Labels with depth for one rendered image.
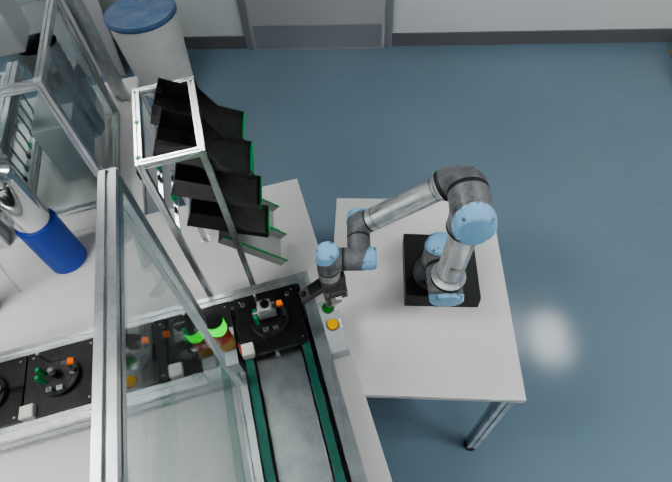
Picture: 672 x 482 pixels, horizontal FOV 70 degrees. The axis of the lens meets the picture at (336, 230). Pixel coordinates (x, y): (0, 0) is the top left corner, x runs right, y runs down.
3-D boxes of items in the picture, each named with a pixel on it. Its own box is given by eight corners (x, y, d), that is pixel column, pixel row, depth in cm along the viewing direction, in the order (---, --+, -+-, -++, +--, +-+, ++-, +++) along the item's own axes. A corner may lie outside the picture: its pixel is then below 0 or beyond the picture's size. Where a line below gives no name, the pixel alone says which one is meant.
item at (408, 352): (489, 203, 220) (490, 199, 218) (524, 403, 167) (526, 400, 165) (337, 202, 225) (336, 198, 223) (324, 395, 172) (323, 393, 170)
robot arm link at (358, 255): (376, 232, 152) (341, 233, 153) (377, 262, 146) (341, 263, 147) (375, 245, 159) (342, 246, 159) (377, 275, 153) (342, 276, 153)
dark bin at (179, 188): (259, 180, 166) (265, 166, 160) (260, 210, 158) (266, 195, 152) (175, 164, 156) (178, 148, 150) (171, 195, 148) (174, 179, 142)
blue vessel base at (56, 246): (87, 240, 215) (56, 202, 193) (86, 269, 206) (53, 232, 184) (52, 249, 213) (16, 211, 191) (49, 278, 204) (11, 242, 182)
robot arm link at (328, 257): (341, 260, 145) (313, 260, 145) (342, 278, 154) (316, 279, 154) (341, 238, 150) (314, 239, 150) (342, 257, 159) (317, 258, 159)
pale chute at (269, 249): (280, 238, 195) (286, 233, 192) (281, 266, 187) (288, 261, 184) (219, 214, 178) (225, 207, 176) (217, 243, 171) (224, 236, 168)
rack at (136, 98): (246, 225, 216) (195, 73, 151) (261, 293, 195) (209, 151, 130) (200, 236, 213) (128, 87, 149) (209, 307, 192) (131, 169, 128)
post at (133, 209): (241, 375, 165) (122, 179, 84) (243, 384, 163) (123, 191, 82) (233, 378, 164) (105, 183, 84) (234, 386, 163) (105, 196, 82)
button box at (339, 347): (335, 305, 186) (334, 297, 181) (350, 355, 173) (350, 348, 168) (317, 310, 185) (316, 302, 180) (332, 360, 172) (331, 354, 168)
